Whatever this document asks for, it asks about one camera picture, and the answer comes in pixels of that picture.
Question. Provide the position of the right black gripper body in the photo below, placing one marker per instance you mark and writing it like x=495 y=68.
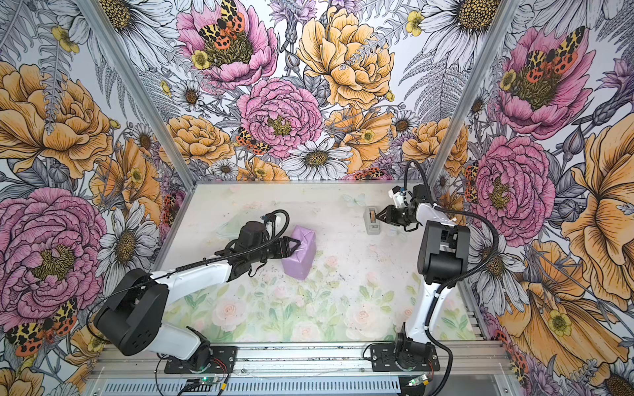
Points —
x=400 y=216

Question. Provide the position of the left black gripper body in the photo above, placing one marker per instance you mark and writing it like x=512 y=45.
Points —
x=277 y=249

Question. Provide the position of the pink wrapping paper sheet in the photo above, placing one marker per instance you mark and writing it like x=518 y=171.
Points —
x=302 y=243

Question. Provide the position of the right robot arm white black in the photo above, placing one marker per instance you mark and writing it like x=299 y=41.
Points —
x=443 y=256

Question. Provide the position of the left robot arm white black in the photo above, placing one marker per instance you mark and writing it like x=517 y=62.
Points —
x=131 y=318

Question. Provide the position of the white tape dispenser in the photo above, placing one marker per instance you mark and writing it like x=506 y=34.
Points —
x=371 y=221

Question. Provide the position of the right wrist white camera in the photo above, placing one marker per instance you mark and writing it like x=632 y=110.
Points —
x=399 y=196

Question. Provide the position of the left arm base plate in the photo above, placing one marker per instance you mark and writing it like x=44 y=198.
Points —
x=210 y=360

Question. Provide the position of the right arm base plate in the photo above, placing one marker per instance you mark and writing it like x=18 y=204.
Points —
x=384 y=358

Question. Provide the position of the aluminium front rail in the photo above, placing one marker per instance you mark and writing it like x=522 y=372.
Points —
x=272 y=360

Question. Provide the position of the white vented cable duct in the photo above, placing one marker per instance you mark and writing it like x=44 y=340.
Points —
x=381 y=385

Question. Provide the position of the right aluminium corner post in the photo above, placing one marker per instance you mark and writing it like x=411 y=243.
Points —
x=500 y=25

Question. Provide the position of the aluminium corner post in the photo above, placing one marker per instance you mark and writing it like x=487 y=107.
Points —
x=104 y=31
x=500 y=25

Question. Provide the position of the left aluminium corner post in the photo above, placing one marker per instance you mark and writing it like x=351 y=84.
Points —
x=104 y=31

